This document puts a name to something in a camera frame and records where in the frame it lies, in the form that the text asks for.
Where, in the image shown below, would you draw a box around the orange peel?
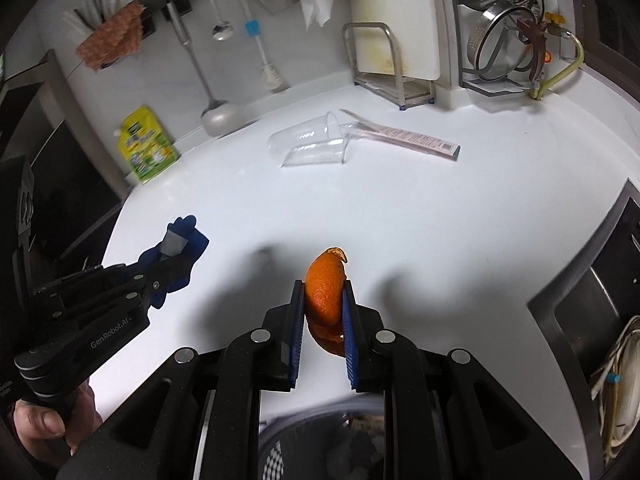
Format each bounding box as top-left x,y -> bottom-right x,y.
305,247 -> 348,358

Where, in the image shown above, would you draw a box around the clear plastic cup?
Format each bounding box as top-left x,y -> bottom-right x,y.
267,112 -> 348,167

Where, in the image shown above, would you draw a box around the pink chopstick wrapper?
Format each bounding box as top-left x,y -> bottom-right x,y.
342,108 -> 460,162

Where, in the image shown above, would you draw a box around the grey mesh trash bin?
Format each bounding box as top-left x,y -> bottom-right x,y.
257,394 -> 385,479

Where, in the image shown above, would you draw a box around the black kitchen sink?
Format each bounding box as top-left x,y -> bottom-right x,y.
528,182 -> 639,479

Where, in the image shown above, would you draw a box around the person left hand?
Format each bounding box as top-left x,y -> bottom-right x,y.
13,380 -> 103,467

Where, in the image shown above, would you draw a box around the yellow green detergent pouch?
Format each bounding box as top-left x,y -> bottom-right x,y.
114,105 -> 179,183

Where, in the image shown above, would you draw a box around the black stove cooktop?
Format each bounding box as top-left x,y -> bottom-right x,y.
1,50 -> 130,285

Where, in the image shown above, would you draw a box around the steel ladle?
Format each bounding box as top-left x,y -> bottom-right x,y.
165,0 -> 245,138

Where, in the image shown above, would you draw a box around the white blue bottle brush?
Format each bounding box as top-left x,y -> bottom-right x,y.
240,0 -> 285,92

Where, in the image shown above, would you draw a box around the steel cutting board rack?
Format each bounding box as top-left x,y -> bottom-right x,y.
342,22 -> 436,110

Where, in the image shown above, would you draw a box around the orange dish cloth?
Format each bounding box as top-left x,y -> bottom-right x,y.
76,1 -> 145,72

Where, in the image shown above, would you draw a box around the small steel spoon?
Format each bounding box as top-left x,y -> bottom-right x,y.
208,0 -> 234,41

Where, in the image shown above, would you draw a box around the steel pot lid rack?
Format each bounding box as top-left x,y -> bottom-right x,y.
454,0 -> 544,98

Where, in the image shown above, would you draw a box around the stacked white dishes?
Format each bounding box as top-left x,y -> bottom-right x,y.
590,315 -> 639,465

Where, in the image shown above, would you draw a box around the glass pot lid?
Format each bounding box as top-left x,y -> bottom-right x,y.
466,2 -> 535,81

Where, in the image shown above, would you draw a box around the white cutting board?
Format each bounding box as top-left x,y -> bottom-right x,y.
350,0 -> 442,81

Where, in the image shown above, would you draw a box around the yellow gas hose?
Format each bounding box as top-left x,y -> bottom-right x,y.
528,29 -> 586,101

